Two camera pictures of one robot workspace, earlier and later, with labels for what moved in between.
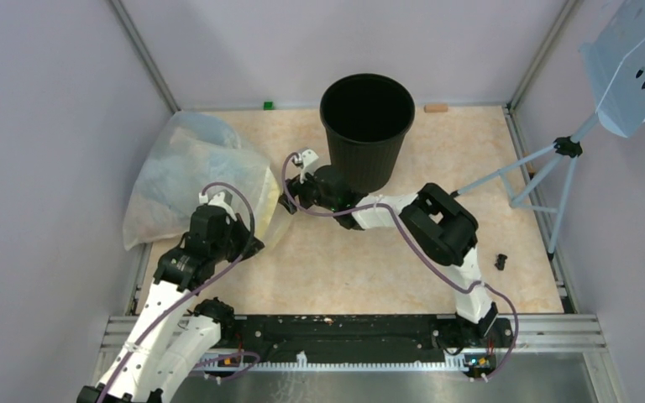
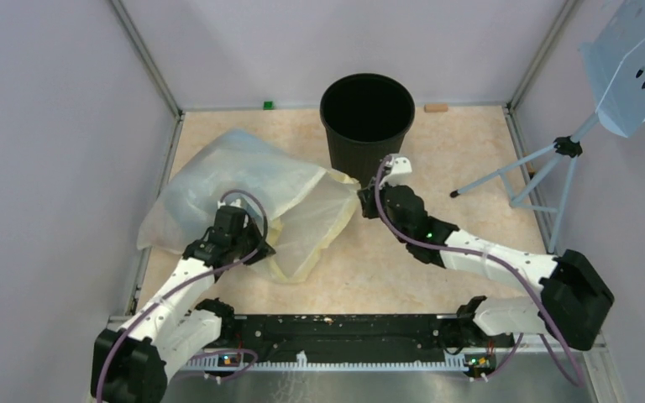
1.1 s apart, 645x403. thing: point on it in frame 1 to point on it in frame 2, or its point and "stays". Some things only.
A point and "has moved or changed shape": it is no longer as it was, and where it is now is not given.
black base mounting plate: x=359 y=337 stays
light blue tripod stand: x=568 y=147 stays
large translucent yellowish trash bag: x=196 y=159 has moved or changed shape
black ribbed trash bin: x=365 y=117 stays
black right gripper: x=296 y=188 to x=367 y=196
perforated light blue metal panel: x=631 y=62 stays
